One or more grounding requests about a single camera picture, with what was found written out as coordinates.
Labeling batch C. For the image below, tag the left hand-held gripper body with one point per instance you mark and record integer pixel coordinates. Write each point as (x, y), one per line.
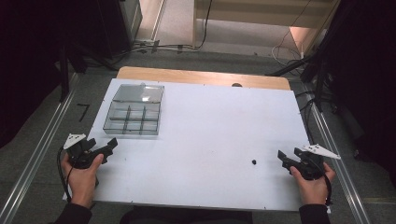
(77, 152)

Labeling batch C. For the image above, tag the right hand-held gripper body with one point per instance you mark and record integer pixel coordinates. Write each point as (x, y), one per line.
(311, 166)

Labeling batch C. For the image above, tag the small black object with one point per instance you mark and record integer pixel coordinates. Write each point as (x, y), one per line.
(254, 162)

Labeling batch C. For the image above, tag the clear plastic compartment box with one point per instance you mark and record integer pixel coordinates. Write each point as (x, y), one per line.
(137, 109)

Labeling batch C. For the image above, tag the person's right hand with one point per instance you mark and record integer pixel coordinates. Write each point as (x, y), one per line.
(314, 191)

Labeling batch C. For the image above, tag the person's left hand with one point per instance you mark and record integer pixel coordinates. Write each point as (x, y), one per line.
(81, 183)

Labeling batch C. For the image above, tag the white board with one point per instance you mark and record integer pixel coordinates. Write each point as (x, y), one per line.
(202, 140)

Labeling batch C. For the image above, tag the black curtain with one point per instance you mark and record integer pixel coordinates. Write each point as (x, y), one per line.
(28, 62)
(364, 77)

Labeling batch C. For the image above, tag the wooden table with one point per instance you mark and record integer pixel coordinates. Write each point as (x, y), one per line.
(186, 75)

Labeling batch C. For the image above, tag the black cabinet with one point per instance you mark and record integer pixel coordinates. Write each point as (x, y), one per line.
(115, 25)

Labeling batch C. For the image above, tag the light wooden furniture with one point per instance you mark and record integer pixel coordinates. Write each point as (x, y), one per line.
(264, 11)

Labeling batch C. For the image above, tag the metal floor rail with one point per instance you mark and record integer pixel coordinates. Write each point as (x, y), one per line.
(339, 174)
(34, 158)

